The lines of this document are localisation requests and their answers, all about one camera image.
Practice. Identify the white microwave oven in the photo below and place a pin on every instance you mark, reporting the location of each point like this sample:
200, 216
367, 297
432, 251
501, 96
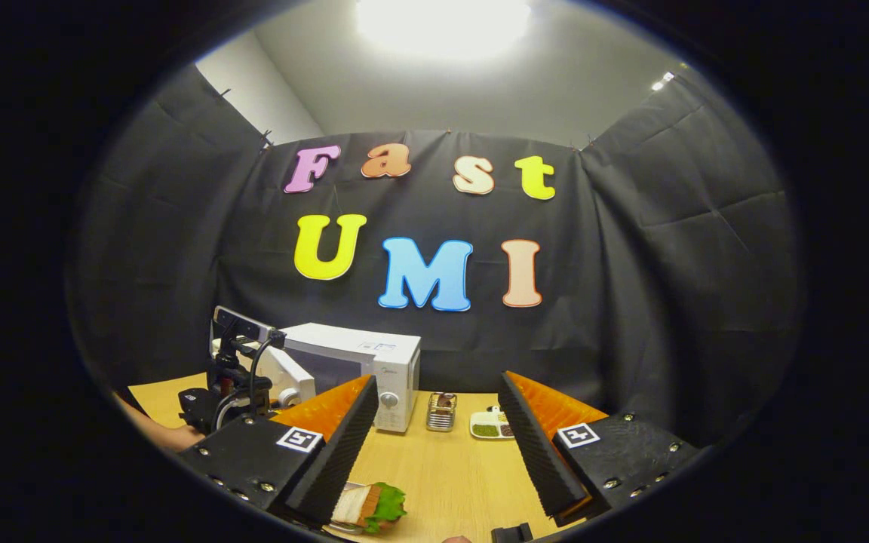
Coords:
397, 377

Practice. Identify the white divided dish of beans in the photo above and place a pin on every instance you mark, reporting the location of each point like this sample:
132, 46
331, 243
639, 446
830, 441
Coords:
489, 428

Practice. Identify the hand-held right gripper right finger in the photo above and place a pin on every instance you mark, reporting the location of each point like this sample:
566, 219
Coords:
532, 452

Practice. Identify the small ceiling light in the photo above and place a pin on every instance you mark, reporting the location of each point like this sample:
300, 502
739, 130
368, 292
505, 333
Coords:
662, 81

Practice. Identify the sandwich with green lettuce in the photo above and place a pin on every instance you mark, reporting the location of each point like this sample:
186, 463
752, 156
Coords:
374, 505

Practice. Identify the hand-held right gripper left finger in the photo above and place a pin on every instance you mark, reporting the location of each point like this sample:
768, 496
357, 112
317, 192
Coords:
344, 452

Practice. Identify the white ridged tray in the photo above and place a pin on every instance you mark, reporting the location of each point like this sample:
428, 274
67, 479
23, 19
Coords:
333, 526

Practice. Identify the black block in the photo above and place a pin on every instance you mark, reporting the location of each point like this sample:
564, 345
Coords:
511, 534

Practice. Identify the long ceiling light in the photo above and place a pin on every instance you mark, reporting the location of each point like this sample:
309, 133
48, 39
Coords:
442, 26

